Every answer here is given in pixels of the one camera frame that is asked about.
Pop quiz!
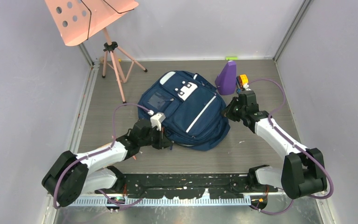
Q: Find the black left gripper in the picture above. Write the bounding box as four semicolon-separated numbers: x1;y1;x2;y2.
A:
139;125;172;150

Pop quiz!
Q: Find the navy blue backpack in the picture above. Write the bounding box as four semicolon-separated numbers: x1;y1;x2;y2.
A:
138;70;230;151

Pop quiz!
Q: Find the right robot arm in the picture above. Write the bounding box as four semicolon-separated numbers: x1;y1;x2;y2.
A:
222;90;332;199

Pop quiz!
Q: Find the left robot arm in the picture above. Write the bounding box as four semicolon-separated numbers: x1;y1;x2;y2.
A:
41;119;173;208

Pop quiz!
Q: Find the purple metronome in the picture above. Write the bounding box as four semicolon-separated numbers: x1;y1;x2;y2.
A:
215;60;237;96

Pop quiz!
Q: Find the toy block car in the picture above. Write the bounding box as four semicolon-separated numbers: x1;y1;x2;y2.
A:
236;74;249;93

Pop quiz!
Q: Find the pink music stand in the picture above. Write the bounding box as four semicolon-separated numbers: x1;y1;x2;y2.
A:
45;0;148;104

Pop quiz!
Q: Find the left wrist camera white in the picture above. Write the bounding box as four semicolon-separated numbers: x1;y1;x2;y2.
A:
148;110;166;131

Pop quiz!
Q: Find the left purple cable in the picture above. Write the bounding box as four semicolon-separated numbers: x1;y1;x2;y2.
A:
52;103;155;212

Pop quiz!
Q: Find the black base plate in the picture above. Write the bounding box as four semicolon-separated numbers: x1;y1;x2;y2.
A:
102;173;278;199

